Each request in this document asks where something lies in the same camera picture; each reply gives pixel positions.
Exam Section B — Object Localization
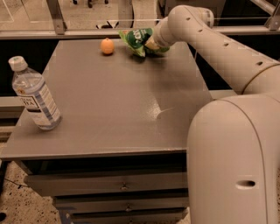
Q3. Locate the green rice chip bag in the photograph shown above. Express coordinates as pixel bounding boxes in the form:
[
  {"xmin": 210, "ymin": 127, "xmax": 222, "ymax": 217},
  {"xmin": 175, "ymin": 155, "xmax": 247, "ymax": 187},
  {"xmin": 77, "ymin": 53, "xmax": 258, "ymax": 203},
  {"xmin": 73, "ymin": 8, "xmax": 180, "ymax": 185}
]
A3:
[{"xmin": 119, "ymin": 28, "xmax": 169, "ymax": 58}]

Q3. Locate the orange fruit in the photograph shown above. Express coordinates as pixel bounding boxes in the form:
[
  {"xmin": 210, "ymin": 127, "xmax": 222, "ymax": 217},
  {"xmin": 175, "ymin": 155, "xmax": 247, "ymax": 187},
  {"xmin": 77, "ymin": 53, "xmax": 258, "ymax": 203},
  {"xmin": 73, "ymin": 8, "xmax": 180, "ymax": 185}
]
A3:
[{"xmin": 101, "ymin": 38, "xmax": 115, "ymax": 55}]

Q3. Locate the grey drawer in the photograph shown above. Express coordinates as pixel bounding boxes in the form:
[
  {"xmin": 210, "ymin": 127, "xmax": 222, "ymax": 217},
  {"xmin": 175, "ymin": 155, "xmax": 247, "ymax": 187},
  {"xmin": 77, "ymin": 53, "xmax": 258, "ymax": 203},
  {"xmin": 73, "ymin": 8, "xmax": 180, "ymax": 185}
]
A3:
[
  {"xmin": 54, "ymin": 189, "xmax": 188, "ymax": 214},
  {"xmin": 24, "ymin": 170, "xmax": 187, "ymax": 196},
  {"xmin": 71, "ymin": 208, "xmax": 186, "ymax": 224}
]

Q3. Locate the top grey drawer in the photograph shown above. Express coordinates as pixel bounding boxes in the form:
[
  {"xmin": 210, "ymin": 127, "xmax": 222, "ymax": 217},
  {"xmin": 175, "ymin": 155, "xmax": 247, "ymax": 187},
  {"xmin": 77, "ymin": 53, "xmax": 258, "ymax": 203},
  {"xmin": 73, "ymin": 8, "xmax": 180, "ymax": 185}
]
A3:
[{"xmin": 24, "ymin": 170, "xmax": 187, "ymax": 196}]

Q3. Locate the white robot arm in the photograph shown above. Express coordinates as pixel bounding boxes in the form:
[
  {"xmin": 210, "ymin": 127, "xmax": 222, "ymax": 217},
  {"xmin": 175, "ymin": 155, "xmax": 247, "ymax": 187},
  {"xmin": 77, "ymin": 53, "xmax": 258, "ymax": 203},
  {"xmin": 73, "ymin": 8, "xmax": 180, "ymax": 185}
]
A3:
[{"xmin": 147, "ymin": 5, "xmax": 280, "ymax": 224}]

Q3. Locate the middle grey drawer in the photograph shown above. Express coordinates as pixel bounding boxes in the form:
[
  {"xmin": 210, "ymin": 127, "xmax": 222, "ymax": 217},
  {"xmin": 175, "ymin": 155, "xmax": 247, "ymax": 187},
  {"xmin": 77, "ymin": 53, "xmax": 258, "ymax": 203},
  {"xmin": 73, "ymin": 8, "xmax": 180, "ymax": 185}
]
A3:
[{"xmin": 54, "ymin": 189, "xmax": 188, "ymax": 214}]

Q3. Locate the grey drawer cabinet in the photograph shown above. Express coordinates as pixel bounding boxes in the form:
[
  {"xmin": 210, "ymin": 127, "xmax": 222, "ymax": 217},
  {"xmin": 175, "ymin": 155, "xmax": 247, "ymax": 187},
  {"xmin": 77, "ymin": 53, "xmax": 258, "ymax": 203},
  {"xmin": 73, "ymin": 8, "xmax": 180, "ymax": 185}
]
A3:
[{"xmin": 0, "ymin": 37, "xmax": 214, "ymax": 224}]

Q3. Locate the grey metal railing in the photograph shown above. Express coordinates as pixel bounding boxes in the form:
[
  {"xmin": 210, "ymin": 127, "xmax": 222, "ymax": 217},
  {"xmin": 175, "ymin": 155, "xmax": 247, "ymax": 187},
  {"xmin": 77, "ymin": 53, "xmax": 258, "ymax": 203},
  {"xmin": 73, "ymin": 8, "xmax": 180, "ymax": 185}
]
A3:
[{"xmin": 0, "ymin": 0, "xmax": 280, "ymax": 39}]

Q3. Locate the bottom grey drawer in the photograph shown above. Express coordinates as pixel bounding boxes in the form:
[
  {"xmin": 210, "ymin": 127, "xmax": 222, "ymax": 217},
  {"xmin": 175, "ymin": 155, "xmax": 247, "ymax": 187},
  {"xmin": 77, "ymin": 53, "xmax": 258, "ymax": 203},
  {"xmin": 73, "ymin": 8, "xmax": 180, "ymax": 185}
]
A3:
[{"xmin": 71, "ymin": 208, "xmax": 186, "ymax": 224}]

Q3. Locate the clear plastic water bottle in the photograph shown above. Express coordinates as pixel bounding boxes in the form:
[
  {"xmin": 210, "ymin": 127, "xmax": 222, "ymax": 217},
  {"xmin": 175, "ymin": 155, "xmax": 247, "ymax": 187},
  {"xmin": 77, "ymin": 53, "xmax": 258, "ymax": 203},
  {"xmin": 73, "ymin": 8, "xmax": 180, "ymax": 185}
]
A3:
[{"xmin": 8, "ymin": 56, "xmax": 61, "ymax": 130}]

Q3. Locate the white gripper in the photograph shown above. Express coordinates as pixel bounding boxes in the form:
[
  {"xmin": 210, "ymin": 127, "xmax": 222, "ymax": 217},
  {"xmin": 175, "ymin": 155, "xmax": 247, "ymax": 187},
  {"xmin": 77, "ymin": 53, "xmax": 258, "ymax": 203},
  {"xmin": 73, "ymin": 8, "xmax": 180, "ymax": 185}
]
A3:
[{"xmin": 144, "ymin": 17, "xmax": 176, "ymax": 51}]

